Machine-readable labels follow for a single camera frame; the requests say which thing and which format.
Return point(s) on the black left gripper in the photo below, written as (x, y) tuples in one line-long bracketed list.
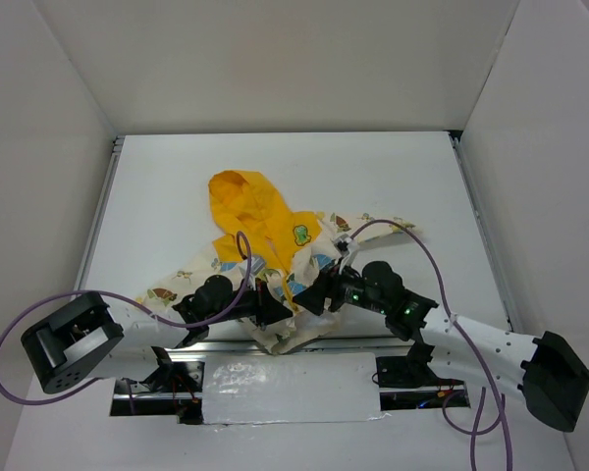
[(261, 304)]

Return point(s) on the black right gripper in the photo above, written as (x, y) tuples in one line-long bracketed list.
[(327, 287)]

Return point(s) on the cream printed kids jacket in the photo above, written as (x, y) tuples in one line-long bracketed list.
[(295, 245)]

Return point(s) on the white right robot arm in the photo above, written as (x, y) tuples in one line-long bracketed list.
[(543, 372)]

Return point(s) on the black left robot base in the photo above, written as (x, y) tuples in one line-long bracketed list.
[(173, 389)]

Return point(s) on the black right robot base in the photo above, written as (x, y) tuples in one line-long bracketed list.
[(407, 383)]

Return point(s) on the white front cover panel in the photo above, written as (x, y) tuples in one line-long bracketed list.
[(307, 388)]

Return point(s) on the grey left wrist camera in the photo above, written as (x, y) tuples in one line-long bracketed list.
[(253, 267)]

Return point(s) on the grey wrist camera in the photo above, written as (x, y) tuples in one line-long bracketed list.
[(348, 248), (253, 267)]

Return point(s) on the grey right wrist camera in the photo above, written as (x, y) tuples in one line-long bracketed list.
[(348, 248)]

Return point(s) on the aluminium left side rail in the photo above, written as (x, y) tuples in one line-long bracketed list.
[(99, 213)]

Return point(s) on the aluminium right side rail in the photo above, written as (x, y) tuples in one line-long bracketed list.
[(481, 219)]

